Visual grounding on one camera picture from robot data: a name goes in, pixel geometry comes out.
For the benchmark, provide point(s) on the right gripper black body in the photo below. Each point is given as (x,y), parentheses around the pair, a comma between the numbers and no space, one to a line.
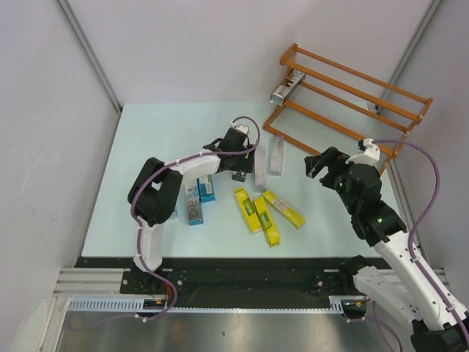
(337,176)

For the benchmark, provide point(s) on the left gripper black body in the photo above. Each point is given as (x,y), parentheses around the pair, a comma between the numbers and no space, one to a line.
(240,163)

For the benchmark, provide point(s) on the silver black R&O charcoal box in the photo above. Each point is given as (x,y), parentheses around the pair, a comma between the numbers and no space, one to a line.
(286,87)

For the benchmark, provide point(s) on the blue toothpaste box with barcode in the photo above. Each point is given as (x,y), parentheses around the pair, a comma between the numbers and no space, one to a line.
(206,191)

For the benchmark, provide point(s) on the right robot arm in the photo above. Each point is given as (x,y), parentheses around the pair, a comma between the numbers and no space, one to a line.
(422,302)

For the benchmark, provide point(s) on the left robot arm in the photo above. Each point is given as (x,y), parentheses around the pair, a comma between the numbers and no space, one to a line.
(153,196)

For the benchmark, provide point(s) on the orange wooden shelf rack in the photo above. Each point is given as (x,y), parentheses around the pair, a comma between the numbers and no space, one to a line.
(338,105)

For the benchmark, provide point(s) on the lilac text-side toothpaste box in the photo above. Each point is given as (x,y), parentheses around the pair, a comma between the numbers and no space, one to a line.
(260,170)

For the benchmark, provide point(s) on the lilac Protefix toothpaste box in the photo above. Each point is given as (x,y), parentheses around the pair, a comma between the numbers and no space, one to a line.
(276,155)

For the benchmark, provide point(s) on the yellow Curaprox box right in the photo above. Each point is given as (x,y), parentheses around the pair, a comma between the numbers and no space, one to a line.
(286,210)

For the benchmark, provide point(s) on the yellow curaprox box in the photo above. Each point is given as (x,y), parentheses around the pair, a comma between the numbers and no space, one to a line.
(269,227)
(247,210)
(286,210)

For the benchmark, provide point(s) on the yellow Curaprox box middle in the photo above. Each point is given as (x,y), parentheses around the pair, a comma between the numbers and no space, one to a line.
(269,227)

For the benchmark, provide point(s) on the yellow Curaprox box left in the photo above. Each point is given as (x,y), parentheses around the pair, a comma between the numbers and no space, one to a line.
(247,210)

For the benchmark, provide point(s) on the white blue R&O box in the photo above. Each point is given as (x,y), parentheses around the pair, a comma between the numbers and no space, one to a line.
(193,202)

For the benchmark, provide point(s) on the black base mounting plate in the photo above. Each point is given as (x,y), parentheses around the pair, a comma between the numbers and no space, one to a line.
(269,283)

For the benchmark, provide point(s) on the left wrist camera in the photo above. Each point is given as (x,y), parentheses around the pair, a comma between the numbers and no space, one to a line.
(240,128)

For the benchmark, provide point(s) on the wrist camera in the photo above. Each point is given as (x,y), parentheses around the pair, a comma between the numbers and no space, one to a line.
(368,153)
(240,128)

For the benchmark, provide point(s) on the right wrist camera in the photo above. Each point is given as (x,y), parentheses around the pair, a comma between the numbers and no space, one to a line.
(368,153)

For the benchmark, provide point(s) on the aluminium frame rail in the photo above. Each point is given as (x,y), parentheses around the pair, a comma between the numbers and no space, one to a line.
(89,282)

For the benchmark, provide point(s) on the white slotted cable duct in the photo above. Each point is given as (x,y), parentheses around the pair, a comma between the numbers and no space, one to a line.
(88,304)

